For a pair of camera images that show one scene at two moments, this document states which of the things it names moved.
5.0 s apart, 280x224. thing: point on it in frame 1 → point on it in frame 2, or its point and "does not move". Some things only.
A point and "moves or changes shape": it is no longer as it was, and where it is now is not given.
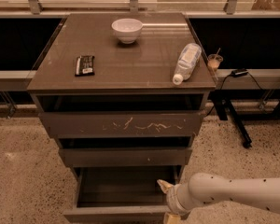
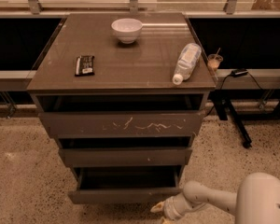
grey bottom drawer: x=120 y=195 moves or changes shape
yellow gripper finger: x=165 y=186 → x=159 y=207
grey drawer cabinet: x=124 y=93 does not move
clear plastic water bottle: x=188 y=62 does not move
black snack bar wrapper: x=85 y=65 does not move
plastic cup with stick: x=214 y=61 does not move
